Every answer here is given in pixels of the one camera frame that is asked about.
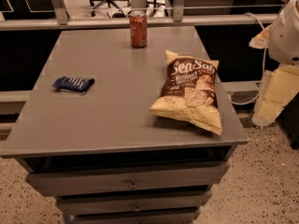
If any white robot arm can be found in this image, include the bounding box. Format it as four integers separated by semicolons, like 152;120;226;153
249;0;299;127

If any grey metal railing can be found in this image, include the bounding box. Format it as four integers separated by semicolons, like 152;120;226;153
0;0;290;31

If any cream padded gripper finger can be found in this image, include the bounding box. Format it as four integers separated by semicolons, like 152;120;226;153
249;25;271;49
252;63;299;127

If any orange soda can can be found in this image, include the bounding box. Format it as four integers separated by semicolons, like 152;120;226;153
129;10;147;49

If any white cable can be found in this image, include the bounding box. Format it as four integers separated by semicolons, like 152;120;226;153
230;11;269;106

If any brown sea salt chip bag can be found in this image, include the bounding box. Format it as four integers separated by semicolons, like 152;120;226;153
149;50;222;135

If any blue rxbar blueberry wrapper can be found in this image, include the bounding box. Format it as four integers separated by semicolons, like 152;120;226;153
52;77;95;94

